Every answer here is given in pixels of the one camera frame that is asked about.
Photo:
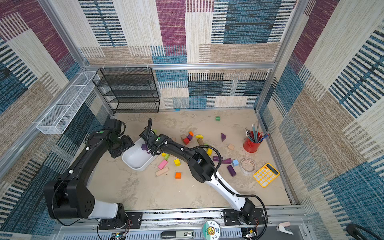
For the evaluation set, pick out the lime green flat block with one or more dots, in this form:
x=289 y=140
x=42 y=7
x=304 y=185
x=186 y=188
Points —
x=166 y=156

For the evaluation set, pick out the yellow cylinder block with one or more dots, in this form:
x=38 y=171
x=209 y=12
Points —
x=209 y=151

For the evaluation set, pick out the pink rectangular block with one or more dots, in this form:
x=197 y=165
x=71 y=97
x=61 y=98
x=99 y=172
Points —
x=163 y=164

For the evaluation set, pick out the striped dark wood block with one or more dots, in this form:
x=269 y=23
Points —
x=200 y=142

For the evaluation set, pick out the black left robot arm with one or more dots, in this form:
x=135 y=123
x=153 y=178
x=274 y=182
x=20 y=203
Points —
x=68 y=197

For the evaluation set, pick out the white wire mesh basket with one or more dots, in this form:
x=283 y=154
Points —
x=58 y=118

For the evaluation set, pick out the yellow cube block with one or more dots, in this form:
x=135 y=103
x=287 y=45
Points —
x=177 y=162

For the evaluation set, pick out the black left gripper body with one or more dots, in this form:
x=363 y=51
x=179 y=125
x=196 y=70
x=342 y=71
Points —
x=125 y=143

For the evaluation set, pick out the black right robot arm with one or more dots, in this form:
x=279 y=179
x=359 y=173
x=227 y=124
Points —
x=204 y=170

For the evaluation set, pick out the round green logo sticker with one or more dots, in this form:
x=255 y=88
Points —
x=211 y=230

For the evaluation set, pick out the white plastic storage bin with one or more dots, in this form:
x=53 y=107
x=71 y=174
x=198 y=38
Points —
x=136 y=158

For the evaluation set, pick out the black wire shelf rack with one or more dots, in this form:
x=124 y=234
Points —
x=128 y=90

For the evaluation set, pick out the purple cylinder block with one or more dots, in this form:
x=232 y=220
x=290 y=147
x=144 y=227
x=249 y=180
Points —
x=231 y=170

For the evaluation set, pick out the long natural wood block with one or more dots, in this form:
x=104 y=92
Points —
x=162 y=171

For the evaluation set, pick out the red cube block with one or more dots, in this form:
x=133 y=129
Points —
x=186 y=141

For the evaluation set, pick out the light blue cube block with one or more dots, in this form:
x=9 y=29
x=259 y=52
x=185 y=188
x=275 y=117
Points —
x=235 y=163

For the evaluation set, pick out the beige wood cube block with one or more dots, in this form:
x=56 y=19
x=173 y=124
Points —
x=231 y=147

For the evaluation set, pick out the yellow calculator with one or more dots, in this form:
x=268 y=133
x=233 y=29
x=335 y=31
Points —
x=266 y=175

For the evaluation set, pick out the clear tape roll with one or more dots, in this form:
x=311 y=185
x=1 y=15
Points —
x=248 y=166

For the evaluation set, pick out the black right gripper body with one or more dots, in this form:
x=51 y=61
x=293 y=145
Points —
x=148 y=142

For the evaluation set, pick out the red pen holder cup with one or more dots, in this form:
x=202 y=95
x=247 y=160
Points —
x=254 y=138

